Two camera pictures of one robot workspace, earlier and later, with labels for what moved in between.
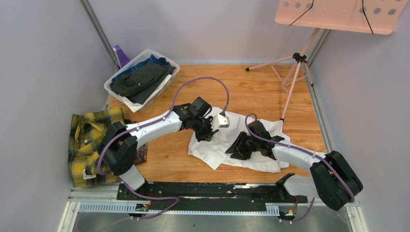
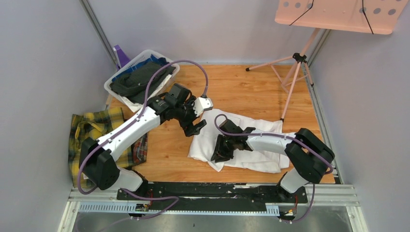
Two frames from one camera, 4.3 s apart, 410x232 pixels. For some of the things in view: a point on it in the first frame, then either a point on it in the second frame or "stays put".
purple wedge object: [123, 59] stays put
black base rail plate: [212, 196] stays put
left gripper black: [207, 136] -> [186, 125]
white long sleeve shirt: [213, 152] stays put
